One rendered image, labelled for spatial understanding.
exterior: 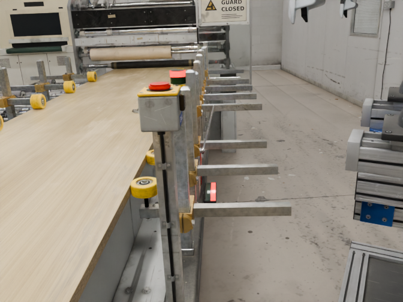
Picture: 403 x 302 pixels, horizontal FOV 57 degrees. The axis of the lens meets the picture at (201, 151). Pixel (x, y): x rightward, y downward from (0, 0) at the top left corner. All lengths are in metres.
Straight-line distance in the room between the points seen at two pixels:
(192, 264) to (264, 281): 1.11
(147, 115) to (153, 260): 0.68
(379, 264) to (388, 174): 0.93
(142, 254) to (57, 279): 0.56
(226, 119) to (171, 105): 3.20
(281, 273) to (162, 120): 1.66
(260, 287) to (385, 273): 0.61
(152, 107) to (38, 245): 0.40
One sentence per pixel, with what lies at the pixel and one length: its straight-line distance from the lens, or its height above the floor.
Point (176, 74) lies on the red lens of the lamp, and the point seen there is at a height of 1.15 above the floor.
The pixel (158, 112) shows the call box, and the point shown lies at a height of 1.19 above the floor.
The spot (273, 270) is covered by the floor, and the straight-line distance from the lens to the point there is 2.23.
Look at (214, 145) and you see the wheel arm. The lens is 1.53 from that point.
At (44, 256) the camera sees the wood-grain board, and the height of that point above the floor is 0.90.
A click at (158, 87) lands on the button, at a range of 0.66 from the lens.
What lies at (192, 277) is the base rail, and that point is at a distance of 1.03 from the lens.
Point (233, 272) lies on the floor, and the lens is 2.20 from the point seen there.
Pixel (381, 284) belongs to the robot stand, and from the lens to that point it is 1.91.
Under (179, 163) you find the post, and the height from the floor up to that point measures 0.98.
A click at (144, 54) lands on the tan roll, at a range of 3.80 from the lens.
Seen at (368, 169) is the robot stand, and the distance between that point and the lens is 1.16.
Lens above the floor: 1.34
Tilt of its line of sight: 19 degrees down
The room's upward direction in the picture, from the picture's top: 2 degrees counter-clockwise
